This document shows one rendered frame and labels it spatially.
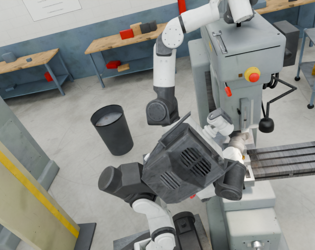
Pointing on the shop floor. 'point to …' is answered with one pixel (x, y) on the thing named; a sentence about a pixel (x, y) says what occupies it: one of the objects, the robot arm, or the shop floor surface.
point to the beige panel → (31, 207)
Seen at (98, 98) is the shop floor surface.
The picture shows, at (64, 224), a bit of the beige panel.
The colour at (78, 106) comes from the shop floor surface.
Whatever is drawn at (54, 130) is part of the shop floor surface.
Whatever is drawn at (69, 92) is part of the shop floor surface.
